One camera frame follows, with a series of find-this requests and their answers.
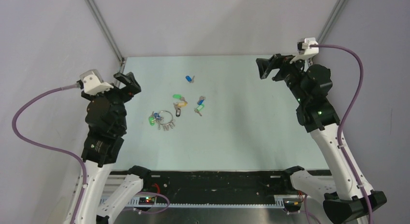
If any grey slotted cable duct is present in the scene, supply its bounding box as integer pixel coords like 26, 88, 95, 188
125, 196, 284, 209

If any right electronics board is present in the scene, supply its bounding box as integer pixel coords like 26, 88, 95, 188
283, 200, 303, 213

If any left electronics board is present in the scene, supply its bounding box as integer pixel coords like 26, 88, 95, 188
138, 196, 156, 206

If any blue capped key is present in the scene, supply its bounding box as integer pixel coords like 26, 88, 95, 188
185, 75, 195, 83

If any aluminium frame post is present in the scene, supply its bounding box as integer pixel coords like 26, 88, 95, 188
317, 0, 349, 44
84, 0, 124, 65

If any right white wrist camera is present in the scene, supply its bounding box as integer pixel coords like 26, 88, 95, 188
290, 37, 319, 63

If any electronics board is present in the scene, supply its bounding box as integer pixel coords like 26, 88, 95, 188
138, 196, 156, 206
283, 200, 303, 213

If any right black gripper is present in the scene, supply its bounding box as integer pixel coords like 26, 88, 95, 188
255, 53, 309, 105

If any metal wire keyring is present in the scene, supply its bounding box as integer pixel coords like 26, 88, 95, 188
156, 110, 176, 131

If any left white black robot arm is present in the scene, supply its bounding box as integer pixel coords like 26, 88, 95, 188
64, 70, 153, 224

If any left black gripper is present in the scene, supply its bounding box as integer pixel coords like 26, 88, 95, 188
84, 72, 141, 131

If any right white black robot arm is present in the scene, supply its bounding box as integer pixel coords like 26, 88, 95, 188
256, 54, 387, 224

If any blue tagged brass key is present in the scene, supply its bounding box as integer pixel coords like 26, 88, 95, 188
197, 96, 206, 105

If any right aluminium frame post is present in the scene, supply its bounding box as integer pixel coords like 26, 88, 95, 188
317, 0, 349, 44

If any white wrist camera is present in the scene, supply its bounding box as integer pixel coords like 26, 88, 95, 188
79, 69, 114, 95
290, 37, 319, 63

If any left aluminium frame post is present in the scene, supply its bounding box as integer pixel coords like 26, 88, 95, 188
84, 0, 124, 65

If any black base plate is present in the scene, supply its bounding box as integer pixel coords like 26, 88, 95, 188
142, 171, 301, 205

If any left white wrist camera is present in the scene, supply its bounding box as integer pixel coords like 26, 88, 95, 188
79, 69, 114, 95

